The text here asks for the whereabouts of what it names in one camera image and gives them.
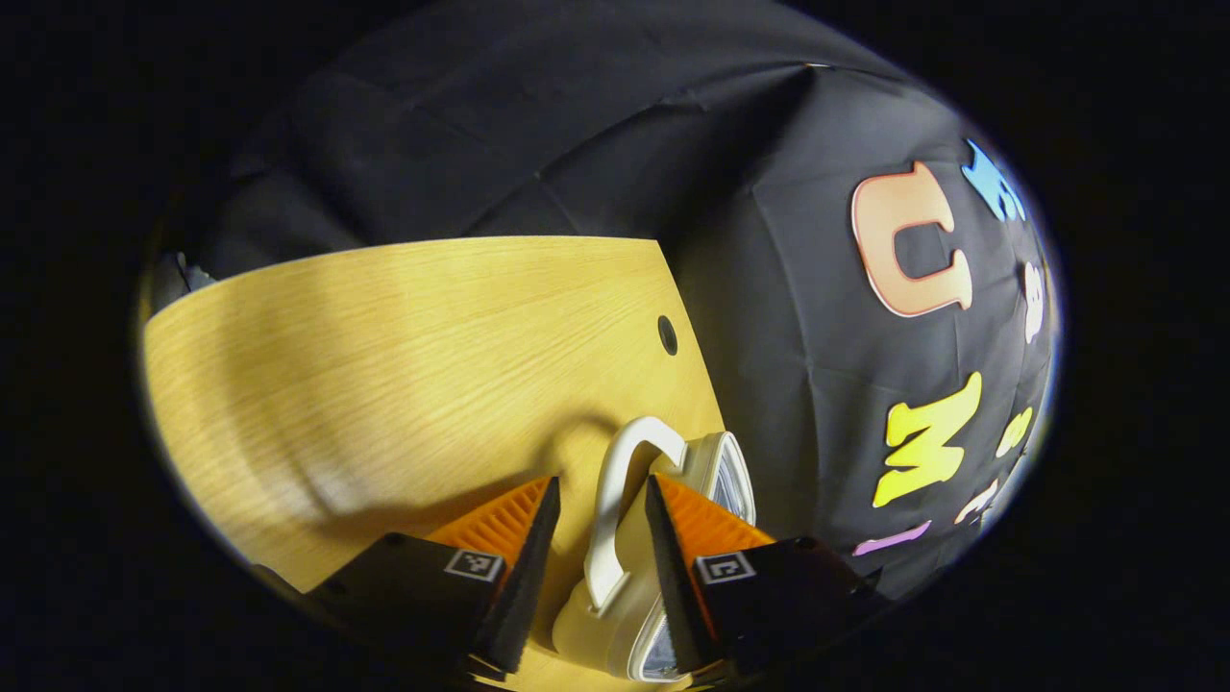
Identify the small white suitcase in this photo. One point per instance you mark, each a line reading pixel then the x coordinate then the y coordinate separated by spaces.
pixel 615 538

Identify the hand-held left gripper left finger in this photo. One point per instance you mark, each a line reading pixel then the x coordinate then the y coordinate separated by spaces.
pixel 524 577

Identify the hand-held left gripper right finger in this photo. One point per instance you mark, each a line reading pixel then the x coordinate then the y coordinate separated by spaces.
pixel 673 586

